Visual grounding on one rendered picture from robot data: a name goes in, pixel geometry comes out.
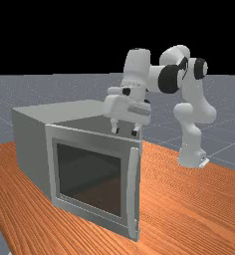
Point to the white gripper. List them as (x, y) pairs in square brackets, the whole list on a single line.
[(126, 105)]

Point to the grey microwave door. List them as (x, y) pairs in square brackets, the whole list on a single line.
[(89, 176)]

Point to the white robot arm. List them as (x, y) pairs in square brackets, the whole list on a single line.
[(191, 99)]

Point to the grey microwave oven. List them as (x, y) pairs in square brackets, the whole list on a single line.
[(30, 146)]

